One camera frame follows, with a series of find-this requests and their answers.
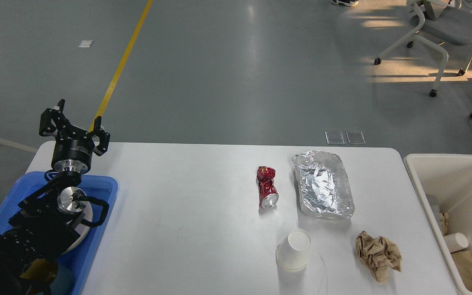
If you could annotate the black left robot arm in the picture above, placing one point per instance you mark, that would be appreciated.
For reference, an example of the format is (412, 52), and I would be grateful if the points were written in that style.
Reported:
(45, 225)

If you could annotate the floor outlet plate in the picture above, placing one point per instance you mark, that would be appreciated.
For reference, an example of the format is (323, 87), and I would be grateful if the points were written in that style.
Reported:
(334, 138)
(356, 138)

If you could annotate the crumpled brown paper ball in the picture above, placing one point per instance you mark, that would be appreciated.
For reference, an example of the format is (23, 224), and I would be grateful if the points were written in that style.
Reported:
(378, 254)

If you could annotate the blue plastic tray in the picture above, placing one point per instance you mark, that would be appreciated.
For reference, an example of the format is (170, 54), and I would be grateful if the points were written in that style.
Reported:
(80, 259)

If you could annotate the crushed red soda can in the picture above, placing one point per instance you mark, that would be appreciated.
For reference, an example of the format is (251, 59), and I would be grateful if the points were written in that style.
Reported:
(267, 191)

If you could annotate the grey office chair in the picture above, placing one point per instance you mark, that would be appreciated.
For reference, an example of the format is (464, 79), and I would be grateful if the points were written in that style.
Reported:
(435, 22)

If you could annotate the pink plate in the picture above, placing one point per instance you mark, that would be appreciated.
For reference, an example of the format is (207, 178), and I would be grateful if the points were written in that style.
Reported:
(82, 233)

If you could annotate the white paper cup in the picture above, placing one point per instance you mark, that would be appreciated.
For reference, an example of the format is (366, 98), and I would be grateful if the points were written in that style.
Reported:
(292, 253)

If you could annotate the aluminium foil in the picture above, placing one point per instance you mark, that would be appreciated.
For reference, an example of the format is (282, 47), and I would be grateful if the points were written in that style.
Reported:
(323, 185)

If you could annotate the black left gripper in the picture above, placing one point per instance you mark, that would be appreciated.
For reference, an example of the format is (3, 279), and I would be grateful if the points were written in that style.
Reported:
(72, 154)

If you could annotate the paper cup in bin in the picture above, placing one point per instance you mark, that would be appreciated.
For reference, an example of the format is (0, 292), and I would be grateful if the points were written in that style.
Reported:
(456, 242)

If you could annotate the brown paper in bin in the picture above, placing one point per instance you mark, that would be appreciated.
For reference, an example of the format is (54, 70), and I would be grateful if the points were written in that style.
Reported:
(463, 262)

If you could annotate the dark teal mug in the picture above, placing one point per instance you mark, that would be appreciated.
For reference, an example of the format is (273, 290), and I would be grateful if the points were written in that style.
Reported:
(54, 275)

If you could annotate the white plastic bin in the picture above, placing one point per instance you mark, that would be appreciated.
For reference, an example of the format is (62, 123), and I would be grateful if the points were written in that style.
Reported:
(448, 178)

